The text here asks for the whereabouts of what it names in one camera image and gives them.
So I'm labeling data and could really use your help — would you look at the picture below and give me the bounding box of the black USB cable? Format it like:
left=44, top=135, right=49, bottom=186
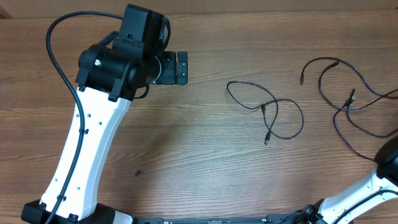
left=300, top=57, right=398, bottom=162

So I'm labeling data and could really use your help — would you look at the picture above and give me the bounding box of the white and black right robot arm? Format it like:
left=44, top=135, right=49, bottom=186
left=318, top=137, right=397, bottom=223

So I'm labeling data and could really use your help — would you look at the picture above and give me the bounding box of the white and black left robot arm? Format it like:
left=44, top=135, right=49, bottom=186
left=21, top=4, right=188, bottom=223

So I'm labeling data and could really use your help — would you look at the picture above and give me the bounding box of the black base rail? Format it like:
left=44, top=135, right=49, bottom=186
left=133, top=203, right=354, bottom=224

